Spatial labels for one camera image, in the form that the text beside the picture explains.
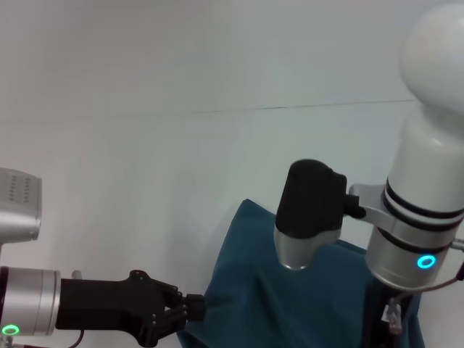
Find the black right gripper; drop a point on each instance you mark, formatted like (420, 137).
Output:
(377, 315)

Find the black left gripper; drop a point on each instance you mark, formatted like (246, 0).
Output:
(108, 304)

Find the blue shirt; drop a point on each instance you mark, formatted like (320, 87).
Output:
(308, 308)

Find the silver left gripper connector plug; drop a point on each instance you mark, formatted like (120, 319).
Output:
(76, 274)

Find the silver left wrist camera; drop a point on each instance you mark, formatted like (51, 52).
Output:
(18, 210)

